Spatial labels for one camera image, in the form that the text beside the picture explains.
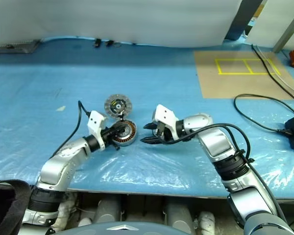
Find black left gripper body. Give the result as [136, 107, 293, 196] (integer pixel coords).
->
[101, 127, 120, 151]

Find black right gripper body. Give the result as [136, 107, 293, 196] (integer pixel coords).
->
[153, 121, 175, 145]

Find silver motor housing copper windings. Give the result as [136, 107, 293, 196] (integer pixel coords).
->
[111, 120, 138, 148]

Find round silver motor lid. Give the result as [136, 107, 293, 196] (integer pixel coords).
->
[104, 94, 131, 121]

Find blue plastic table cover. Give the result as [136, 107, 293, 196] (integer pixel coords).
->
[0, 36, 294, 199]

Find grey rounded cylinder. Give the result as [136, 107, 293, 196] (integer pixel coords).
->
[95, 198, 122, 224]
[162, 202, 195, 235]

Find brown cardboard sheet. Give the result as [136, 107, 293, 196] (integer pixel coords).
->
[194, 50, 294, 100]

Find white wrapped cylinder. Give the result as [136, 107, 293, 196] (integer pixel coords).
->
[197, 211, 216, 232]
[54, 192, 76, 230]

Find grey robot torso cover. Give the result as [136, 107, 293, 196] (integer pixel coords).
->
[61, 221, 196, 235]

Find white backdrop board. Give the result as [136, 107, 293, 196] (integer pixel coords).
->
[0, 0, 244, 47]

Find grey flat ribbed panel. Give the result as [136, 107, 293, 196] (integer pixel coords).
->
[0, 39, 42, 54]

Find clear plastic tube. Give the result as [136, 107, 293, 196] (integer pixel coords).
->
[256, 47, 294, 95]

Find dark upright panel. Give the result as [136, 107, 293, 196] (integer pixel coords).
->
[224, 0, 264, 41]

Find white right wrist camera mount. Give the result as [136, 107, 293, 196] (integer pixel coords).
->
[151, 104, 179, 142]

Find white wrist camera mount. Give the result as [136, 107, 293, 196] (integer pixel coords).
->
[151, 104, 179, 142]
[87, 110, 109, 150]

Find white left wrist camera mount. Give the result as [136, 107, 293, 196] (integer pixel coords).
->
[87, 110, 109, 150]

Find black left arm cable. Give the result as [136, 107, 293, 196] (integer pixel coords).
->
[49, 100, 91, 159]

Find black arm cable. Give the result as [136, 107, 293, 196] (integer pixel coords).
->
[178, 123, 289, 226]
[49, 100, 91, 159]

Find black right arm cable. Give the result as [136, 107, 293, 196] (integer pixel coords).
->
[178, 123, 289, 226]

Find black adapter power cable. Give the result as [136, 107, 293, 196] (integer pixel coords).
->
[233, 93, 294, 134]

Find long black cable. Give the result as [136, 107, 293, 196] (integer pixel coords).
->
[251, 44, 294, 101]

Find black fabric strap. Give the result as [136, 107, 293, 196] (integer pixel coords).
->
[0, 179, 31, 235]

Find grey metal post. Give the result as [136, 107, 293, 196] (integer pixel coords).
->
[272, 4, 294, 53]

